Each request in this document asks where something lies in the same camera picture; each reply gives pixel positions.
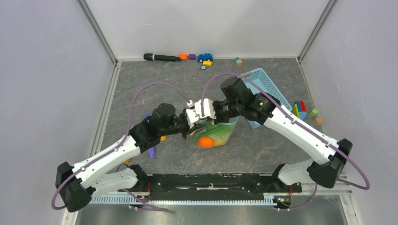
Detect green toy cabbage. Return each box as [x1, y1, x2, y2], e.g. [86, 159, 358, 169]
[198, 123, 236, 140]

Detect clear zip top bag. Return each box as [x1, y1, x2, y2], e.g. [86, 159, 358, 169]
[186, 117, 239, 149]

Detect orange toy fruit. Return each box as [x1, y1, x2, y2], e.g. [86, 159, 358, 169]
[196, 136, 215, 148]

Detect yellow toy mango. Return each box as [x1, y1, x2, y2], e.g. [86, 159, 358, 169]
[213, 141, 226, 147]

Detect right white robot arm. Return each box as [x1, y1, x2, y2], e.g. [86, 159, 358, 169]
[214, 77, 352, 191]

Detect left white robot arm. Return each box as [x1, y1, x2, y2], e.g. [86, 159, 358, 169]
[52, 100, 195, 212]

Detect light blue plastic basket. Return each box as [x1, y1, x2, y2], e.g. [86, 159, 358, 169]
[241, 68, 292, 129]

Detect purple toy cylinder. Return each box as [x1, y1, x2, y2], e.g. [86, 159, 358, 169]
[143, 114, 156, 159]

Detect teal and wood cubes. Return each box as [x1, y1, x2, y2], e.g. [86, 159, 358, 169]
[234, 57, 243, 67]

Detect yellow toy block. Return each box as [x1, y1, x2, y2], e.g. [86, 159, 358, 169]
[203, 61, 212, 67]

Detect blue toy car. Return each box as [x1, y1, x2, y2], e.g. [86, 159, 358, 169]
[197, 53, 213, 63]

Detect multicolour block stack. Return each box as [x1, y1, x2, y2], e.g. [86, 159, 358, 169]
[292, 101, 307, 120]

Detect black microphone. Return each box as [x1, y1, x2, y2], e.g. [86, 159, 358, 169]
[143, 53, 182, 62]

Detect orange toy block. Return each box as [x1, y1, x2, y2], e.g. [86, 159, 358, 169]
[178, 54, 189, 60]

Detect green small cube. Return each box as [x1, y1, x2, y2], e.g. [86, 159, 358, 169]
[310, 109, 319, 116]

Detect wooden small cube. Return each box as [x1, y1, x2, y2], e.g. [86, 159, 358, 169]
[314, 117, 324, 126]

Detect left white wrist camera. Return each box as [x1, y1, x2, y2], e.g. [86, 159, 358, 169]
[185, 100, 201, 128]

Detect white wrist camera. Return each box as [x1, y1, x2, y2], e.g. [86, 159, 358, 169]
[185, 100, 201, 128]
[194, 98, 216, 120]

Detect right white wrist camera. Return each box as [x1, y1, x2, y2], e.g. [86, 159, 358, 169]
[194, 98, 216, 120]

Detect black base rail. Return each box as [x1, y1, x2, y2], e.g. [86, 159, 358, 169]
[128, 173, 303, 201]

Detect white cable duct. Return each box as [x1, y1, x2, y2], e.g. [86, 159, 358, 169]
[90, 194, 277, 206]

